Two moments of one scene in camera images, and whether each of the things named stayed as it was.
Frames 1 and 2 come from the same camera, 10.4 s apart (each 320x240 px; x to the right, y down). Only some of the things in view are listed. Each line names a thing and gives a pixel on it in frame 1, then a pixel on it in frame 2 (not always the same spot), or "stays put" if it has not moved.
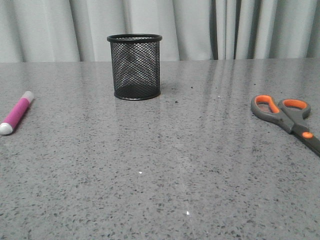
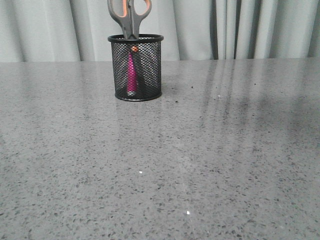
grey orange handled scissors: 289,113 → 130,21
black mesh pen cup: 135,61 stays put
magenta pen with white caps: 6,127 → 131,81
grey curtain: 52,31 stays put
